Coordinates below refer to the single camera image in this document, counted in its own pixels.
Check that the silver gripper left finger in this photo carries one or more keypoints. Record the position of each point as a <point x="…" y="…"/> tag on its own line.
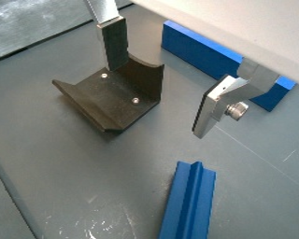
<point x="111" y="31"/>

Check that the black curved fixture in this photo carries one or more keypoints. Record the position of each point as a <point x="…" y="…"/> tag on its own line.
<point x="115" y="98"/>

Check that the blue star prism object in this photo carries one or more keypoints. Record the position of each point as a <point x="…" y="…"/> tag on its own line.
<point x="186" y="220"/>

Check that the blue shape sorter block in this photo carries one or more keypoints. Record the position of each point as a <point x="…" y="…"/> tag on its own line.
<point x="215" y="60"/>

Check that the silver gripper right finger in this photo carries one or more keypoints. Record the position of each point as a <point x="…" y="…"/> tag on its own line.
<point x="223" y="99"/>

